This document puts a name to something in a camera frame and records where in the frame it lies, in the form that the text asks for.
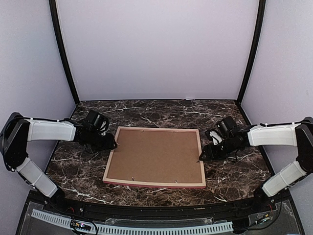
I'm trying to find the left black corner post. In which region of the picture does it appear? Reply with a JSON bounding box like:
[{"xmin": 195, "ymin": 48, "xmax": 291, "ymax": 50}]
[{"xmin": 48, "ymin": 0, "xmax": 80, "ymax": 106}]

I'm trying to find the brown cardboard backing board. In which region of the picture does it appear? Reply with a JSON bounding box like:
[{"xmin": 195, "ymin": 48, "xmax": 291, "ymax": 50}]
[{"xmin": 105, "ymin": 129, "xmax": 203, "ymax": 183}]

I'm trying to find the right black corner post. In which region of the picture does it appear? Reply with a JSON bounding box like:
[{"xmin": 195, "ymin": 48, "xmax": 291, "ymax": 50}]
[{"xmin": 237, "ymin": 0, "xmax": 266, "ymax": 104}]

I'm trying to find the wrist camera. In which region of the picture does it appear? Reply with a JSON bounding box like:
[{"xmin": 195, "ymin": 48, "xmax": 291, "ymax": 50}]
[
  {"xmin": 99, "ymin": 121, "xmax": 109, "ymax": 136},
  {"xmin": 205, "ymin": 129, "xmax": 223, "ymax": 145}
]

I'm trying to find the black corner post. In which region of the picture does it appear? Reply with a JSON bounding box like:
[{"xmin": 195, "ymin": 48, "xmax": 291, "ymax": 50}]
[
  {"xmin": 48, "ymin": 0, "xmax": 80, "ymax": 106},
  {"xmin": 237, "ymin": 0, "xmax": 266, "ymax": 104}
]

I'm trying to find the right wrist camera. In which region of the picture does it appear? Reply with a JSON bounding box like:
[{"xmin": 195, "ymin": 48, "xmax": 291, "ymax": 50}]
[{"xmin": 205, "ymin": 129, "xmax": 223, "ymax": 145}]

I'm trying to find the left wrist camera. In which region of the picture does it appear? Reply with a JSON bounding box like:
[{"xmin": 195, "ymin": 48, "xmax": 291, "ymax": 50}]
[{"xmin": 99, "ymin": 121, "xmax": 109, "ymax": 136}]

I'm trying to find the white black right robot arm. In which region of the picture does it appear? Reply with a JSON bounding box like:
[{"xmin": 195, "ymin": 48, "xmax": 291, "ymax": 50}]
[{"xmin": 199, "ymin": 116, "xmax": 313, "ymax": 212}]

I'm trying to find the black front table rail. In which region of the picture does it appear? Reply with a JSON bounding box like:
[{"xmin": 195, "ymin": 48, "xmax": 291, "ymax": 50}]
[{"xmin": 37, "ymin": 196, "xmax": 275, "ymax": 221}]

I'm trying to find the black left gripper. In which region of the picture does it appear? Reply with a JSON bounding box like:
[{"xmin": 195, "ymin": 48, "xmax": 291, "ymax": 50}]
[{"xmin": 87, "ymin": 130, "xmax": 117, "ymax": 151}]

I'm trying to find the white slotted cable duct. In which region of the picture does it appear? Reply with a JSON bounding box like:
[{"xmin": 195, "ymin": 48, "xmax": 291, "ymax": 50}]
[{"xmin": 31, "ymin": 209, "xmax": 233, "ymax": 235}]

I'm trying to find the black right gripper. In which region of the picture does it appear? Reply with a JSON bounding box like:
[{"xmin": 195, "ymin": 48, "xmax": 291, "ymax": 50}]
[{"xmin": 200, "ymin": 136, "xmax": 240, "ymax": 161}]

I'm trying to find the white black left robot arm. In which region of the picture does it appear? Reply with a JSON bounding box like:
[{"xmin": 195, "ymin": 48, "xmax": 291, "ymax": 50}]
[{"xmin": 0, "ymin": 111, "xmax": 117, "ymax": 213}]

